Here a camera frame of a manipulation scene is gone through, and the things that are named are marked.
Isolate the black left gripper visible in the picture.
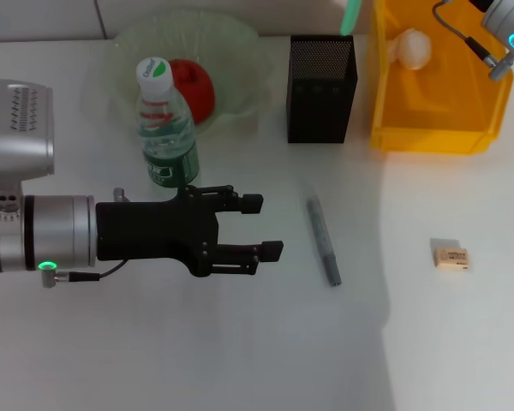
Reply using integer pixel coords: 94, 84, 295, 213
95, 184, 284, 277

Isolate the grey pen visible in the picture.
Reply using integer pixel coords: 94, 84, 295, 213
305, 195, 344, 288

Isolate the clear bottle green label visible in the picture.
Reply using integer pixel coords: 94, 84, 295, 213
135, 57, 200, 190

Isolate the red orange fruit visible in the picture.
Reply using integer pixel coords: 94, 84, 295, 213
168, 58, 217, 123

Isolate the beige eraser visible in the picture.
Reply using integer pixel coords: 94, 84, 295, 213
429, 237, 470, 271

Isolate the white egg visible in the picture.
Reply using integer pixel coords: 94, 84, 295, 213
386, 27, 433, 71

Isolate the black mesh pen holder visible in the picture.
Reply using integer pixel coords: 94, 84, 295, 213
286, 34, 359, 145

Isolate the translucent green fruit plate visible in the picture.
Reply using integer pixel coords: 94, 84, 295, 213
110, 9, 272, 134

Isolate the yellow plastic bin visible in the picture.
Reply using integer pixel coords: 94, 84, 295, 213
369, 0, 514, 156

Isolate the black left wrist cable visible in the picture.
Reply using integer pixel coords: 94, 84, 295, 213
41, 258, 128, 289

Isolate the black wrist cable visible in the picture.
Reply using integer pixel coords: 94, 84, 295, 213
432, 0, 514, 83
41, 258, 128, 289

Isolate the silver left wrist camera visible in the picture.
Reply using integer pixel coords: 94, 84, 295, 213
0, 78, 55, 215

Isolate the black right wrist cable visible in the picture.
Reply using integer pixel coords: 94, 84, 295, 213
432, 0, 514, 83

